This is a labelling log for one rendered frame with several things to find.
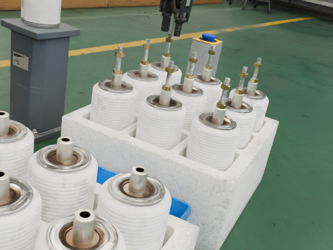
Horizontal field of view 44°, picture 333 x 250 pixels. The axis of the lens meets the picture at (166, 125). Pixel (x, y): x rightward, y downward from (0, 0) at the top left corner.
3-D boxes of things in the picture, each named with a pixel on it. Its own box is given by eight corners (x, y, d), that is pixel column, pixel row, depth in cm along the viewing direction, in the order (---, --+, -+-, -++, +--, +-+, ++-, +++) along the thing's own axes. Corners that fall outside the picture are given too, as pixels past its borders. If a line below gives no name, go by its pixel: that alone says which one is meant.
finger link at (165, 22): (171, 17, 107) (168, 31, 108) (170, 17, 107) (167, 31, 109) (163, 16, 106) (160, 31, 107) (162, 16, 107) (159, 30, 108)
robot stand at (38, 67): (-1, 124, 117) (-1, 19, 105) (40, 113, 129) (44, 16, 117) (32, 144, 111) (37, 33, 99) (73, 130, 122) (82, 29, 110)
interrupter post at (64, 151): (51, 160, 57) (52, 139, 56) (62, 154, 60) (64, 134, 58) (65, 166, 57) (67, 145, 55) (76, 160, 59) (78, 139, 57)
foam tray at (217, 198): (56, 187, 95) (61, 115, 87) (140, 133, 128) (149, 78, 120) (212, 261, 81) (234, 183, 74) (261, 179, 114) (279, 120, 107)
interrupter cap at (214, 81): (208, 75, 109) (209, 73, 109) (226, 86, 104) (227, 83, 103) (185, 76, 105) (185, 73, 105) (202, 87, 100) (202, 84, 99)
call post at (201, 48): (172, 136, 130) (191, 39, 117) (182, 129, 136) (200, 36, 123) (193, 144, 127) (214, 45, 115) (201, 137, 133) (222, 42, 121)
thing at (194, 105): (161, 146, 107) (173, 80, 100) (196, 156, 105) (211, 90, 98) (148, 161, 98) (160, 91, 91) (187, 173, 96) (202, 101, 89)
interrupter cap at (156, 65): (153, 62, 112) (154, 59, 112) (180, 68, 112) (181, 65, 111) (146, 68, 106) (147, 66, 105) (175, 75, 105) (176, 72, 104)
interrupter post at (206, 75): (206, 79, 106) (209, 67, 105) (212, 82, 104) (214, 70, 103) (198, 79, 105) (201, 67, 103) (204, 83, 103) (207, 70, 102)
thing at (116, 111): (130, 154, 100) (140, 84, 93) (123, 174, 91) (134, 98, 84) (91, 147, 100) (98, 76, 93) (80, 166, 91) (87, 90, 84)
